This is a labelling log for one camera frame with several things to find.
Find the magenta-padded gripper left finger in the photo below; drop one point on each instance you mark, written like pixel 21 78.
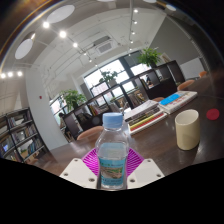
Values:
pixel 78 171

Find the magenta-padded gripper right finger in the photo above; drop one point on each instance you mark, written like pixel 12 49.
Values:
pixel 146 171

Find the clear water bottle blue cap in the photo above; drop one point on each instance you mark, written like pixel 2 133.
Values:
pixel 111 160

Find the orange chairs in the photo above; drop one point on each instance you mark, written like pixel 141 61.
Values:
pixel 90 132

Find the person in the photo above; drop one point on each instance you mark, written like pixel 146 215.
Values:
pixel 63 121

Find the stack of books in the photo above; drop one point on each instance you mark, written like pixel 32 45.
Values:
pixel 145 116

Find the cream ceramic mug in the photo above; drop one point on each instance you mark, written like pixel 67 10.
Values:
pixel 187 133

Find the tall dark bookshelf unit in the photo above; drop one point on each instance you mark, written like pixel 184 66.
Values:
pixel 20 136

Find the bushy potted green plant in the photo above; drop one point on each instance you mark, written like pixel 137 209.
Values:
pixel 72 98

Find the white book with blue cover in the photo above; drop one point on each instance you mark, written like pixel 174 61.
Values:
pixel 176 101

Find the flat round red coaster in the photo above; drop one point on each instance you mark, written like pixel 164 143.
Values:
pixel 213 114

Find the low dark shelf unit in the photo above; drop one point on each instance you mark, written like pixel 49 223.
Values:
pixel 156 83

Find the small potted plant white pot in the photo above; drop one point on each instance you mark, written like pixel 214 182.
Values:
pixel 109 77

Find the wide potted green plant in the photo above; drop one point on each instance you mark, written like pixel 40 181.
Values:
pixel 150 57

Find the ceiling air conditioner unit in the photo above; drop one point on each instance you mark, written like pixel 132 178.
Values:
pixel 105 46

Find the ceiling track spot lights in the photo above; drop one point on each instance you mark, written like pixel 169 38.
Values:
pixel 62 34

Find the round ceiling panel lights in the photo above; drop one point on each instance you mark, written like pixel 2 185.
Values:
pixel 60 13

